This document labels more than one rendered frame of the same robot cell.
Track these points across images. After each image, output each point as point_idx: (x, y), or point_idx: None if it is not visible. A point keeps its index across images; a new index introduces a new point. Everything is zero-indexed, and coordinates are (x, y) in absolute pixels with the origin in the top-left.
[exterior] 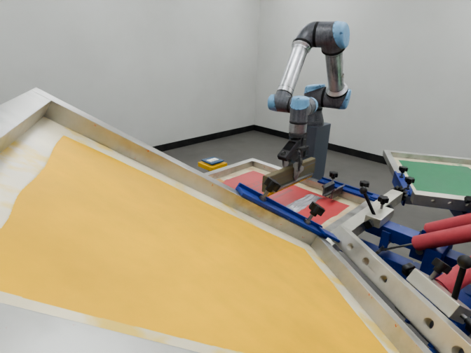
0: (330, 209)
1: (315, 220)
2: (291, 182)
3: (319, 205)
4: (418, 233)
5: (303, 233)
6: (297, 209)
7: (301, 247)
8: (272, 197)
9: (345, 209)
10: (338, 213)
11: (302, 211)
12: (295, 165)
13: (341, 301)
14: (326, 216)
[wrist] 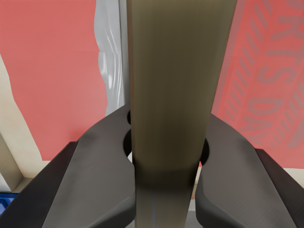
0: (53, 117)
1: (9, 10)
2: (127, 65)
3: (85, 115)
4: None
5: None
6: (106, 40)
7: None
8: (229, 54)
9: (33, 141)
10: (21, 111)
11: (85, 39)
12: (98, 181)
13: None
14: (18, 69)
